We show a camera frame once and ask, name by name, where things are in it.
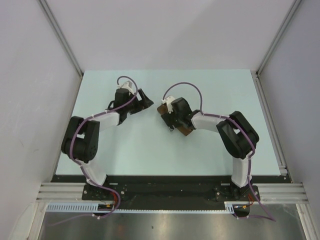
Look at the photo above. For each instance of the brown cloth napkin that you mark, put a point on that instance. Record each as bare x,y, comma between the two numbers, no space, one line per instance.
171,121

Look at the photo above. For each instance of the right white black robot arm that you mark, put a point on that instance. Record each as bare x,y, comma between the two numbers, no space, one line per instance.
238,136

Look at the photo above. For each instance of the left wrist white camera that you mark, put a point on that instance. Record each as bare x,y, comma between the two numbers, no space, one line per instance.
128,85

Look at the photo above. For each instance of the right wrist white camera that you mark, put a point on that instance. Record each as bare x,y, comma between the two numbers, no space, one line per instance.
168,102

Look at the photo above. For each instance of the aluminium frame rail front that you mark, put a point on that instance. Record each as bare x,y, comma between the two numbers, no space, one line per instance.
270,193

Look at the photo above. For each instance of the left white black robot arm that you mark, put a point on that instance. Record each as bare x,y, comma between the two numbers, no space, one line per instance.
81,139

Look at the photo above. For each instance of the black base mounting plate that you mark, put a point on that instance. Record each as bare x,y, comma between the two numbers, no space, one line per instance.
169,193

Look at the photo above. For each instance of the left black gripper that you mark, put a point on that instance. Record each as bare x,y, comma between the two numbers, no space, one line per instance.
142,104

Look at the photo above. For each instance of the wrist white camera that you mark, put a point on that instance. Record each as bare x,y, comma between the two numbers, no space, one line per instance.
168,102
128,85

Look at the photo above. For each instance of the white slotted cable duct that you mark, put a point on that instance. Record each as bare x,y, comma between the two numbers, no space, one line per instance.
60,207

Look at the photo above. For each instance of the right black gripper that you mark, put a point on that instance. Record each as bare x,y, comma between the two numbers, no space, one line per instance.
169,117

